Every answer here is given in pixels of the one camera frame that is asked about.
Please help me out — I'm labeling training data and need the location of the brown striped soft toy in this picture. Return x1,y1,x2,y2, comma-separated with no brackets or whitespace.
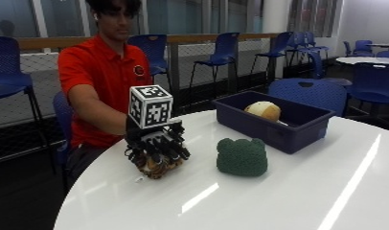
133,152,185,180

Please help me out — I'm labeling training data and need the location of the white marker cube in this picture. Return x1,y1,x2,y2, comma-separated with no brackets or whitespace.
128,84,175,130

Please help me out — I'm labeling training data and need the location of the green knitted soft toy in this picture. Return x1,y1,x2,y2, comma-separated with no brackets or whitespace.
216,137,270,177

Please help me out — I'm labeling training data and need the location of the blue chair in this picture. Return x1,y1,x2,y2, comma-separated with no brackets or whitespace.
344,39,374,58
284,30,332,66
127,34,173,94
249,31,294,81
306,50,354,87
344,62,389,119
268,78,349,118
188,32,242,97
0,35,51,151
51,91,75,193

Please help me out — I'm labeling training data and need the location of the beige brown soft toy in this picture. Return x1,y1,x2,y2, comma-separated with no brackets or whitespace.
244,101,284,123

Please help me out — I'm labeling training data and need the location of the the person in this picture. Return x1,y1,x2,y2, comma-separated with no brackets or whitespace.
57,0,156,190

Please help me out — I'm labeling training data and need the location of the dark blue plastic bin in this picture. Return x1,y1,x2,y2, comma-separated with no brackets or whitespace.
212,90,338,155

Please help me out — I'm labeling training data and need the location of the wooden railing with mesh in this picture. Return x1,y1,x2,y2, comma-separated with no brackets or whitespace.
0,32,284,128

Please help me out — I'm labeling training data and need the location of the white round table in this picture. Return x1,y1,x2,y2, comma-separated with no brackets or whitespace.
336,56,389,66

